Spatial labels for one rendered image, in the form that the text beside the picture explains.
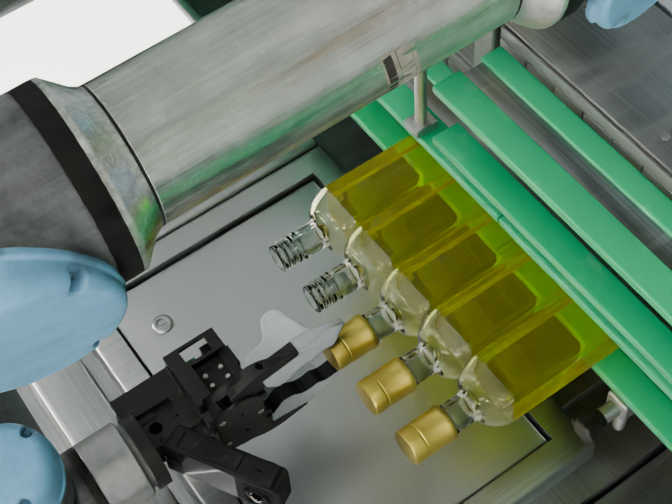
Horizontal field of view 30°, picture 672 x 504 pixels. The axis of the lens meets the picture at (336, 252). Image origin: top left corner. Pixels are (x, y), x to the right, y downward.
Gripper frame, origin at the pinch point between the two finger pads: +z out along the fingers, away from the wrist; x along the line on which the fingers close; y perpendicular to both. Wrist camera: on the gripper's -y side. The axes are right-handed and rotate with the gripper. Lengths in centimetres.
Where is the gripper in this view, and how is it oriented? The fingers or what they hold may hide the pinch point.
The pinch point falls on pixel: (338, 350)
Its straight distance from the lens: 114.6
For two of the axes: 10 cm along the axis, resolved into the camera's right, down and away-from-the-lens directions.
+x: 0.7, 5.6, 8.2
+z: 8.2, -5.1, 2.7
